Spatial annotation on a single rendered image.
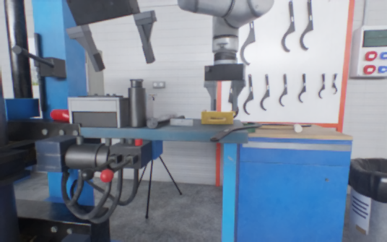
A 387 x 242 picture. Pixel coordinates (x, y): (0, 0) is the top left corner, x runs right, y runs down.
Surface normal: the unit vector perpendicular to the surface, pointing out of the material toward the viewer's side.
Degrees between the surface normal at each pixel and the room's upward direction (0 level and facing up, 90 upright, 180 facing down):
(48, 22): 90
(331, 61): 90
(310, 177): 90
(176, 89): 90
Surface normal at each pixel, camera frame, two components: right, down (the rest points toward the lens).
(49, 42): -0.15, 0.12
